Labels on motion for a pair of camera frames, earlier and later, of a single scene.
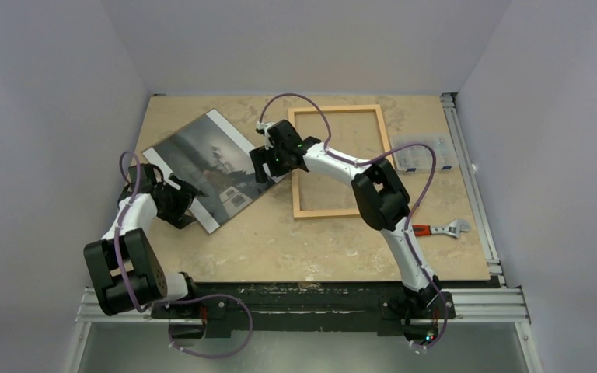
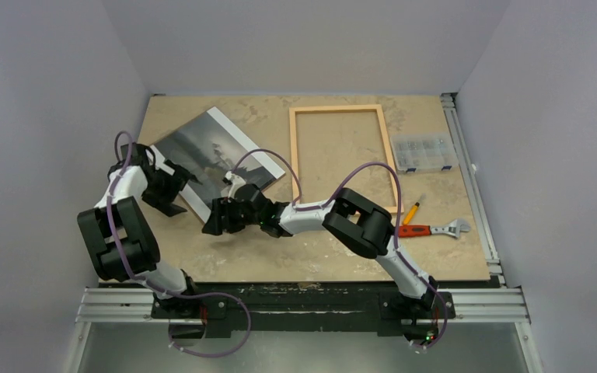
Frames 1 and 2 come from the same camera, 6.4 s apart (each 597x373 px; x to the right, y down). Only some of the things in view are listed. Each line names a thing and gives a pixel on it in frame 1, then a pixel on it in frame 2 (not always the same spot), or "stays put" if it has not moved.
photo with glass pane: (207, 153) stays put
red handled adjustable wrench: (455, 228) stays put
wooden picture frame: (298, 214) stays put
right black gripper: (266, 162) -> (221, 216)
